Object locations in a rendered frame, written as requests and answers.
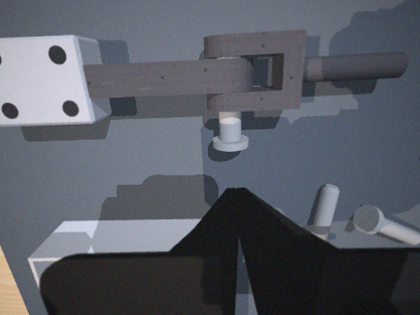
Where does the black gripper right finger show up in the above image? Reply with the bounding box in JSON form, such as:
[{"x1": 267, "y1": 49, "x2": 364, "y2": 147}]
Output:
[{"x1": 236, "y1": 187, "x2": 420, "y2": 315}]

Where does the white mounting block with four holes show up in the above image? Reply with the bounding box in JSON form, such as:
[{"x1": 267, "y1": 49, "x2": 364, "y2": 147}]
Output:
[{"x1": 0, "y1": 35, "x2": 112, "y2": 127}]

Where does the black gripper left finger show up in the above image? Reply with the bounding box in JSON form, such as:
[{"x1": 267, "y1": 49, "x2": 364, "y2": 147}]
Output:
[{"x1": 39, "y1": 187, "x2": 239, "y2": 315}]

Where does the grey flat bar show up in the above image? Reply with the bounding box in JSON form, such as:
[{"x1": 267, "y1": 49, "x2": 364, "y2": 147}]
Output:
[{"x1": 82, "y1": 57, "x2": 254, "y2": 98}]

